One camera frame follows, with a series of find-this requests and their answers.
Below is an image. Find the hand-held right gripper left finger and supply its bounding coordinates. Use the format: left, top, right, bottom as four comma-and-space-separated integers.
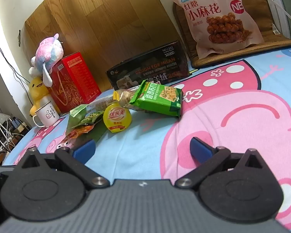
16, 139, 110, 190

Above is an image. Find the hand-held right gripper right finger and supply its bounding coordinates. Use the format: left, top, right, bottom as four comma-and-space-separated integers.
176, 137, 268, 189

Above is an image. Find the green cracker packet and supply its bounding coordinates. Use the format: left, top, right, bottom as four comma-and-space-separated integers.
129, 80, 183, 118

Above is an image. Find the black cardboard box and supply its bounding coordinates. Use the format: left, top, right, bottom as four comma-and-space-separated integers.
106, 40, 190, 91

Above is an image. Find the orange snack packet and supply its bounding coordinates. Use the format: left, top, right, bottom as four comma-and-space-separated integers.
65, 124, 97, 145

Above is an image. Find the green pea snack packet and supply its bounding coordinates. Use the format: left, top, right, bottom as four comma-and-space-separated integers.
79, 112, 105, 127

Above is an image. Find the green clear snack packet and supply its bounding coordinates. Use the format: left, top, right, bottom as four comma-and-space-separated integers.
69, 99, 117, 123

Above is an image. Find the yellow jelly cup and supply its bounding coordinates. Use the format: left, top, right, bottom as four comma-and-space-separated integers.
103, 103, 132, 133

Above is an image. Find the white enamel mug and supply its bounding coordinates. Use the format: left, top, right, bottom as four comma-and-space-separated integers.
33, 103, 60, 128

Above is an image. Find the printed blanket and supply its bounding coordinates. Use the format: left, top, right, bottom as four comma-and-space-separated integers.
2, 45, 291, 233

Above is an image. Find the clear nut snack packet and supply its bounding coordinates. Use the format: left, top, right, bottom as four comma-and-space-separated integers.
113, 89, 142, 112

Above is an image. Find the red gift box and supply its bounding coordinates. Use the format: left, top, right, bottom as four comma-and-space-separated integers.
47, 51, 102, 113

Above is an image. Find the yellow duck plush toy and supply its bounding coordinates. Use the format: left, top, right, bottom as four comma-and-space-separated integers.
29, 76, 51, 117

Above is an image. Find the pastel plush toy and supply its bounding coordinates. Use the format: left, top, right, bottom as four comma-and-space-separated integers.
29, 34, 63, 87

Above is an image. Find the large pink snack bag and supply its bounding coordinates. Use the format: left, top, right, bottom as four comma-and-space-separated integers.
168, 0, 265, 59

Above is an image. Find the wooden board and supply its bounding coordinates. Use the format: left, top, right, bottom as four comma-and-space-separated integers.
24, 0, 192, 90

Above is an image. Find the white wire rack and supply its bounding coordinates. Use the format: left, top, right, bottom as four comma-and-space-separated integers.
0, 113, 31, 161

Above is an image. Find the black wall cable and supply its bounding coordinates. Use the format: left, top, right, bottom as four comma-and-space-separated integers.
0, 35, 32, 84

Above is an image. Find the white cable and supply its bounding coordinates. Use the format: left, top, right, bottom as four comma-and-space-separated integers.
239, 0, 291, 26

